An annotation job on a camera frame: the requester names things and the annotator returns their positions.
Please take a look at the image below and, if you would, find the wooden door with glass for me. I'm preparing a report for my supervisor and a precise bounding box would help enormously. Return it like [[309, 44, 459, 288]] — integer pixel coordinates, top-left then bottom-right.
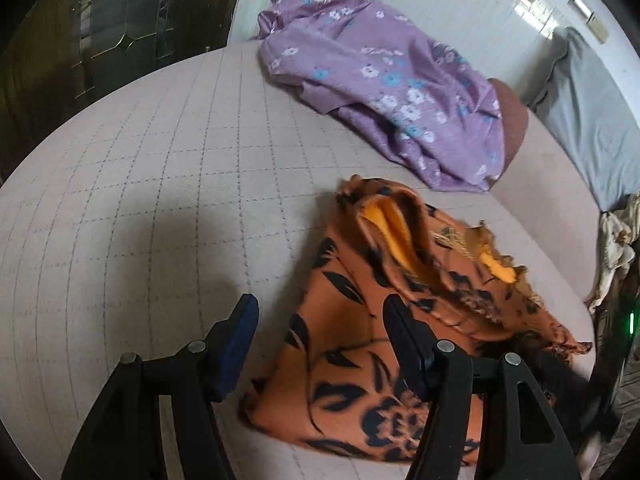
[[0, 0, 253, 183]]

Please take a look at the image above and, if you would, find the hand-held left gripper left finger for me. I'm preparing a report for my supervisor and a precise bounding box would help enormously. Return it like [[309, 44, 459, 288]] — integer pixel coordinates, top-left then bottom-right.
[[60, 292, 261, 480]]

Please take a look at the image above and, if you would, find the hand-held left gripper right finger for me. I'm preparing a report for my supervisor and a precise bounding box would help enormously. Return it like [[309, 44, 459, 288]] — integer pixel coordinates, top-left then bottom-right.
[[382, 294, 583, 480]]

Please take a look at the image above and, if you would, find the orange black floral shirt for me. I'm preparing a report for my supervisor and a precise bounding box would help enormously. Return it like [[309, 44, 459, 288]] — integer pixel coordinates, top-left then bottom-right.
[[237, 175, 593, 466]]

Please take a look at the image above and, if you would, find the grey pillow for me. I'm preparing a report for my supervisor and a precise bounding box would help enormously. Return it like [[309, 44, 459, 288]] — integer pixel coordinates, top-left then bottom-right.
[[527, 27, 640, 211]]

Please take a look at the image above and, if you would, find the cream brown patterned blanket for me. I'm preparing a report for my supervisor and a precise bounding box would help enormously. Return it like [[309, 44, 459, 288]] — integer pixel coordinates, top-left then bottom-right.
[[587, 192, 640, 313]]

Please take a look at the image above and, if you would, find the purple floral garment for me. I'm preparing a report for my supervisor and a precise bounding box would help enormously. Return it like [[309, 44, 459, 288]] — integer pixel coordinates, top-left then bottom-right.
[[255, 0, 506, 195]]

